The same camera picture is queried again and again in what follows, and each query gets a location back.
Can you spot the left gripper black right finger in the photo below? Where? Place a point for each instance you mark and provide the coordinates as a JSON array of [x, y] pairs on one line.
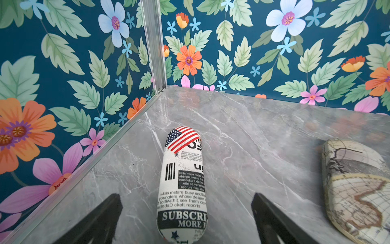
[[274, 227]]

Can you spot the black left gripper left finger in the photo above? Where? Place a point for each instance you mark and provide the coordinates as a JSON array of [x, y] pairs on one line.
[[98, 227]]

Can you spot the striped drink can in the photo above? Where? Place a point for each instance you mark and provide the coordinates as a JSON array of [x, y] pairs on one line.
[[182, 214]]

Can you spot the camouflage crumpled object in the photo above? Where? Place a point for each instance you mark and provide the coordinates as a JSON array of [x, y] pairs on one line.
[[356, 183]]

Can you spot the aluminium left corner post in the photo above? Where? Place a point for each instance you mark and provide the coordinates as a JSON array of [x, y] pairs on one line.
[[153, 32]]

